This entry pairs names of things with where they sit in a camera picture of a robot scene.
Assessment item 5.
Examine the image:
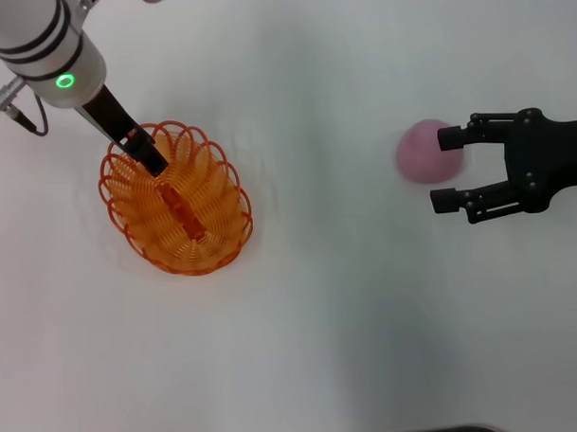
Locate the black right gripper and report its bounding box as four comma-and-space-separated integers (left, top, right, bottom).
426, 105, 577, 226

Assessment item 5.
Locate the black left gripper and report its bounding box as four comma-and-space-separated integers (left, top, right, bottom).
73, 81, 171, 180

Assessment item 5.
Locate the pink peach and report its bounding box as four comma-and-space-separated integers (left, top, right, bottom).
392, 117, 467, 188

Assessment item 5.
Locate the orange plastic wire basket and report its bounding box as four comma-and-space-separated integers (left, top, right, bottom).
95, 116, 257, 280

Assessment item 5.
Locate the left arm cable with plug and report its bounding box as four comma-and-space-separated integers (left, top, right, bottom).
0, 75, 50, 140

